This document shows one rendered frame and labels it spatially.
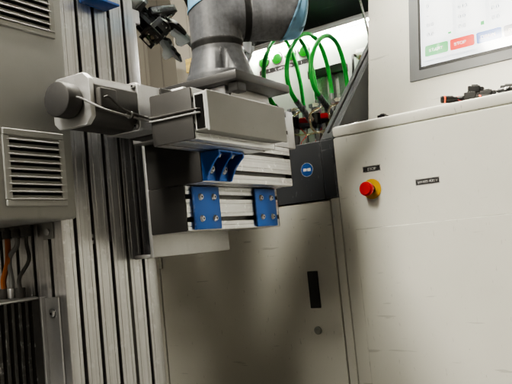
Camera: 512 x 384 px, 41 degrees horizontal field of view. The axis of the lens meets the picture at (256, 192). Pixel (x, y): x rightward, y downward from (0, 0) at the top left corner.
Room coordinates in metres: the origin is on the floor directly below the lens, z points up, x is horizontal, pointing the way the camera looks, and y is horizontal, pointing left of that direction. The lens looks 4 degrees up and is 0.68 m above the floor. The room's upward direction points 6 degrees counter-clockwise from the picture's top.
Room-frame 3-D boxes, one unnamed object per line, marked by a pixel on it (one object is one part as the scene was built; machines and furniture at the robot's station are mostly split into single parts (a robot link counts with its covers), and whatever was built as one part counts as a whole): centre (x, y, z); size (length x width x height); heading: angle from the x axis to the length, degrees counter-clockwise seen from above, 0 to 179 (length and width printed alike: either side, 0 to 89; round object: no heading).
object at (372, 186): (1.74, -0.29, 0.80); 0.05 x 0.04 x 0.05; 55
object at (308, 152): (2.04, 0.06, 0.87); 0.62 x 0.04 x 0.16; 55
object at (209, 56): (1.49, 0.05, 1.09); 0.15 x 0.15 x 0.10
